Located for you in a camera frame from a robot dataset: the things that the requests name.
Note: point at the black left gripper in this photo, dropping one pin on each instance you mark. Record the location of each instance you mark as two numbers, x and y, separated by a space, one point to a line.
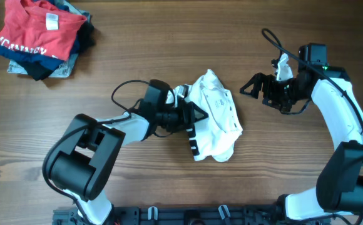
187 117

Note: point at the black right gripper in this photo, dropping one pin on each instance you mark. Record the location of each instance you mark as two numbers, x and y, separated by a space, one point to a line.
271 90

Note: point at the white t-shirt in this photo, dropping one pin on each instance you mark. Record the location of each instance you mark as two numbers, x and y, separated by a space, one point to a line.
216 135

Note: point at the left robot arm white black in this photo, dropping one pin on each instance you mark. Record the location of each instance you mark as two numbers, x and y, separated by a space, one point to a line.
78 166

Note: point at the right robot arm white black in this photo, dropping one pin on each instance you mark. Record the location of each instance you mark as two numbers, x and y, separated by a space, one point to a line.
339 187

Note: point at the black folded garment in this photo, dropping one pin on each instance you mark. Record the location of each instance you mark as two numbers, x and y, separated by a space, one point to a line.
86 34

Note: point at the grey printed folded garment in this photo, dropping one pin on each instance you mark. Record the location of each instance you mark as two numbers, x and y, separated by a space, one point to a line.
63 69

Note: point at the navy blue folded garment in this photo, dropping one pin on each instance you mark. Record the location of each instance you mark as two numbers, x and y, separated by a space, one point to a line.
40 60

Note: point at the red folded t-shirt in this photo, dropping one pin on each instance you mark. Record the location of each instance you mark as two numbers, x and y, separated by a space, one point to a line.
34 34

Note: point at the white rail clip right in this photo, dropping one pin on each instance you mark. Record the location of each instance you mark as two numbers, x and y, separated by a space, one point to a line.
224 212

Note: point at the white rail clip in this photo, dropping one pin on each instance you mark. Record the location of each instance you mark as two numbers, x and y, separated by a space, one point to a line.
224 212
152 213

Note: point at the white rail clip left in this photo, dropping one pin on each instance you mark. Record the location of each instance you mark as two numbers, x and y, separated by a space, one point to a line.
152 213

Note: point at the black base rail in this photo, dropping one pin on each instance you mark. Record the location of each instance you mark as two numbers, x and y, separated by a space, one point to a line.
249 215

